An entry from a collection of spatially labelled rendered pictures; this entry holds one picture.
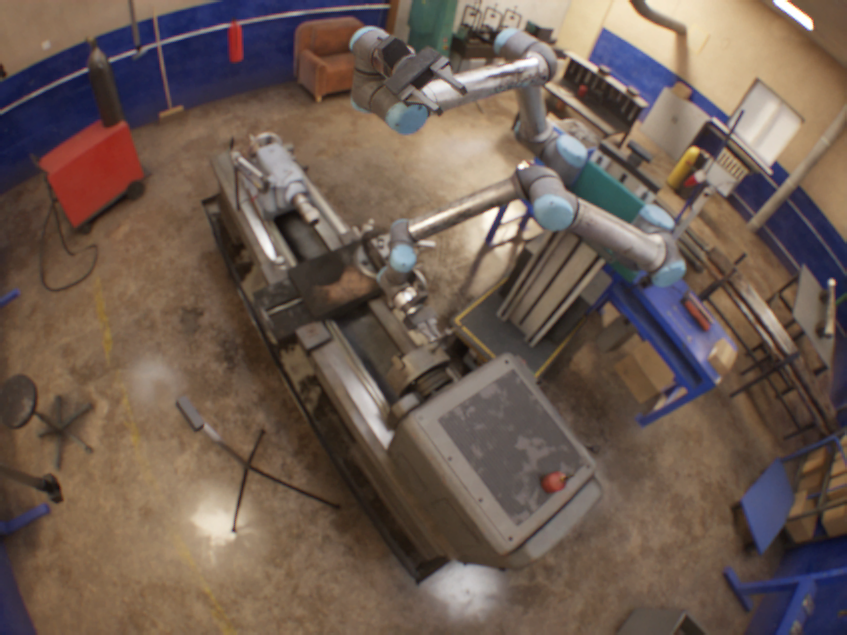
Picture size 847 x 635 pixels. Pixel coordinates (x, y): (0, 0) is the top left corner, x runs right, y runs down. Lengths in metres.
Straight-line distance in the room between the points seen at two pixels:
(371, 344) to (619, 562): 2.32
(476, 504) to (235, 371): 2.01
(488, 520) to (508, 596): 1.53
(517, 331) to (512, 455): 1.60
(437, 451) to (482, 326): 1.59
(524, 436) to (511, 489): 0.18
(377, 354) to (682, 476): 2.74
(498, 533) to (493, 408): 0.41
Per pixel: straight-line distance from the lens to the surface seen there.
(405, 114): 0.95
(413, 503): 1.72
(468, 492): 1.24
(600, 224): 1.36
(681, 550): 3.61
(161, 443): 2.83
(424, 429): 1.25
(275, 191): 2.15
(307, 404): 2.24
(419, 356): 1.48
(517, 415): 1.36
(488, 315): 2.78
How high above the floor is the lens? 2.51
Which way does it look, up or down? 56 degrees down
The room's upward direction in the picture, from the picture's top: 20 degrees clockwise
